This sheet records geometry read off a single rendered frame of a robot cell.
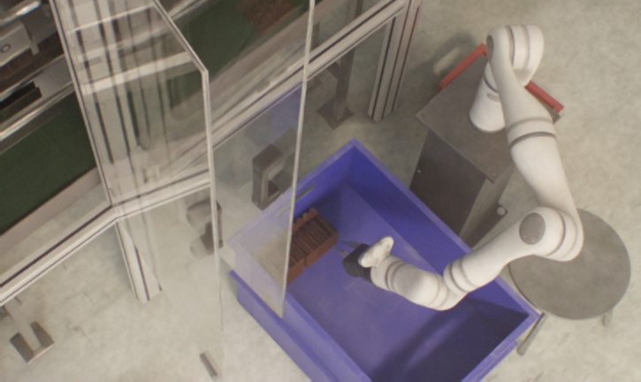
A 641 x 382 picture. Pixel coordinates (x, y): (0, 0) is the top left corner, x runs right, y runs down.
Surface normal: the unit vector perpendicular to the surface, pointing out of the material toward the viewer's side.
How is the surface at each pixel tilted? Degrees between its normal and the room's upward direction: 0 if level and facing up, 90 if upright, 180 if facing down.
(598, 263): 0
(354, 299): 0
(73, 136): 2
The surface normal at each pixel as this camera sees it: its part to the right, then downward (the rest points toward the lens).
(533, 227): -0.77, -0.20
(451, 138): 0.06, -0.44
